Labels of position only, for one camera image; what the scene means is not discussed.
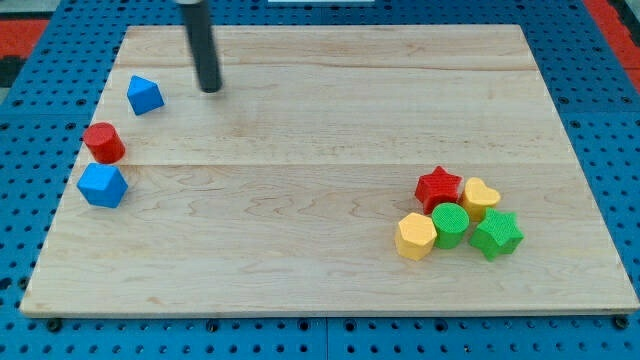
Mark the green cylinder block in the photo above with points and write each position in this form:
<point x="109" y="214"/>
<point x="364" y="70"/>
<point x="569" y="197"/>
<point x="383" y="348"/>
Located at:
<point x="451" y="222"/>

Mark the yellow hexagon block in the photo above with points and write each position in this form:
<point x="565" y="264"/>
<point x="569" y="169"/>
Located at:
<point x="415" y="236"/>

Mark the red star block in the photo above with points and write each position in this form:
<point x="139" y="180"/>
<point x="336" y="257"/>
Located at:
<point x="436" y="188"/>

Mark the green star block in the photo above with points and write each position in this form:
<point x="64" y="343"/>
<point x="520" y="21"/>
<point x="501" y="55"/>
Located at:
<point x="497" y="234"/>

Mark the blue hexagon block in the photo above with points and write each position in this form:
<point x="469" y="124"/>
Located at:
<point x="102" y="185"/>

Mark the yellow heart block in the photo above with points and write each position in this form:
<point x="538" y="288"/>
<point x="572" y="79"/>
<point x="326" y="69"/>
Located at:
<point x="476" y="197"/>

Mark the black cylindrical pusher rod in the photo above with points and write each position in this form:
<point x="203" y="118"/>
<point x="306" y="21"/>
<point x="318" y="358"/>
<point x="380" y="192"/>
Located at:
<point x="198" y="25"/>

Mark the red cylinder block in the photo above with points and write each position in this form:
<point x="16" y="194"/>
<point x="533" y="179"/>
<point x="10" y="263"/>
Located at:
<point x="104" y="143"/>

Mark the blue triangle block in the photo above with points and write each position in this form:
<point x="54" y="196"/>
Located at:
<point x="143" y="95"/>

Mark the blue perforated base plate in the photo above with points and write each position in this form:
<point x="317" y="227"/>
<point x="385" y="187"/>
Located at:
<point x="56" y="56"/>

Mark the wooden board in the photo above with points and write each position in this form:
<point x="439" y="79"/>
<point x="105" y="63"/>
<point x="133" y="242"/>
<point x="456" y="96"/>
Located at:
<point x="280" y="194"/>

